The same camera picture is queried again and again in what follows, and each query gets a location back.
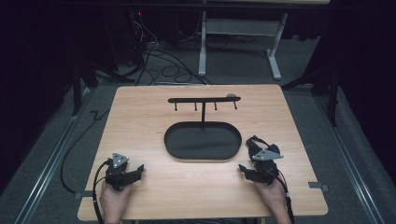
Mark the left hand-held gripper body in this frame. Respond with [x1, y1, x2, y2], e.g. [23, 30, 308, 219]
[105, 151, 140, 191]

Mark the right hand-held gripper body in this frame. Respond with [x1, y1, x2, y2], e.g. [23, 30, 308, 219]
[247, 147, 285, 187]

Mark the black hook stand with tray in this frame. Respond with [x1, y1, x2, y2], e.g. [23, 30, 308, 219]
[163, 96, 243, 161]

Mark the person's right hand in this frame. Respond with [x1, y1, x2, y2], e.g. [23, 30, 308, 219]
[252, 178, 290, 217]

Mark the person's left hand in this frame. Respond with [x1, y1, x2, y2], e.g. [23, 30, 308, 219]
[99, 181, 133, 224]

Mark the grey tape piece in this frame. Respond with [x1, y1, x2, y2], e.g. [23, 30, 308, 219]
[307, 181, 330, 193]
[74, 189, 94, 201]

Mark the black metal stand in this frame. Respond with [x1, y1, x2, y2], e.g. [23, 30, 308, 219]
[281, 66, 341, 127]
[70, 58, 135, 117]

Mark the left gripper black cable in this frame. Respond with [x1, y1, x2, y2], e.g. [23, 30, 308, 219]
[92, 159, 112, 224]

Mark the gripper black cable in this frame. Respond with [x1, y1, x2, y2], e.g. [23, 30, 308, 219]
[92, 159, 112, 224]
[275, 170, 295, 224]

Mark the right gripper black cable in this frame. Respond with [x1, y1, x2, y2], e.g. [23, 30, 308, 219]
[275, 170, 295, 224]

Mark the long black floor cable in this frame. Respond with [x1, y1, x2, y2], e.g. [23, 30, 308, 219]
[59, 107, 110, 194]

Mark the metal floor rail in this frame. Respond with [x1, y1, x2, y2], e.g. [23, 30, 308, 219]
[13, 88, 94, 224]
[312, 94, 387, 224]

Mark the bundle of black floor cables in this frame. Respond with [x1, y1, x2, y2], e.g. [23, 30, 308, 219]
[125, 12, 214, 87]

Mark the white metal desk frame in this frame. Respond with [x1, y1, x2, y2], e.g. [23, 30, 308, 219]
[198, 10, 289, 81]

